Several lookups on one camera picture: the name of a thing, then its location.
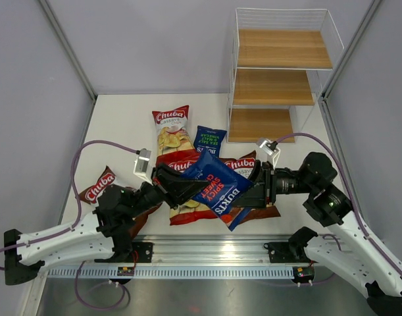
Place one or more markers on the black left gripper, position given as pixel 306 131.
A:
pixel 176 189

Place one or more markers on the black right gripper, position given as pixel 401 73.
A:
pixel 255 195

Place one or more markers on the blue Burts spicy chilli bag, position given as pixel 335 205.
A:
pixel 225 185

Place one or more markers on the blue Burts sea salt bag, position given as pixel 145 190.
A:
pixel 209 139

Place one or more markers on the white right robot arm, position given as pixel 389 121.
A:
pixel 371 268

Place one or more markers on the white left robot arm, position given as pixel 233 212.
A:
pixel 102 235

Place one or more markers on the red Chuba bag in middle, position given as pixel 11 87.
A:
pixel 191 211

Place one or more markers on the red chuba bag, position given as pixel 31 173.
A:
pixel 173 140
pixel 191 211

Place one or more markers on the brown Chuba bag on right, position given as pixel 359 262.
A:
pixel 244 166

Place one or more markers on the brown chuba bag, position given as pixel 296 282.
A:
pixel 244 166
pixel 108 177

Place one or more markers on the red Chuba bag at back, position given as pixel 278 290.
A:
pixel 173 140

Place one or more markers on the brown Chuba bag on left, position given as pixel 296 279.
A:
pixel 108 177

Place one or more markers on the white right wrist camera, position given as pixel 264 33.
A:
pixel 271 149

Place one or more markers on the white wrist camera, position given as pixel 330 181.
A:
pixel 271 149
pixel 142 166

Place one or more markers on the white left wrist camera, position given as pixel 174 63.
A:
pixel 142 166

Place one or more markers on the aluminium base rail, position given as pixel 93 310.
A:
pixel 193 257

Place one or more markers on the left aluminium frame post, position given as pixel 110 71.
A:
pixel 64 43

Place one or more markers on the aluminium frame post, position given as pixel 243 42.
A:
pixel 350 49
pixel 64 43

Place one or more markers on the white wire wooden shelf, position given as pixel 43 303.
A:
pixel 281 60

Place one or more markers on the right aluminium frame post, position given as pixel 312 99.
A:
pixel 350 49

